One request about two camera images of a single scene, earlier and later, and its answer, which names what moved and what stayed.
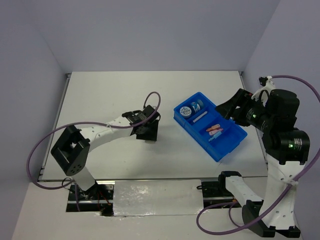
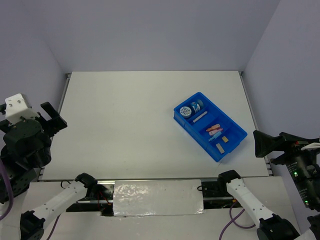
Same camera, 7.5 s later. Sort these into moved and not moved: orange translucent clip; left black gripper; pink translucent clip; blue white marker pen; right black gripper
Moved: right black gripper; left black gripper
Not moved: pink translucent clip; orange translucent clip; blue white marker pen
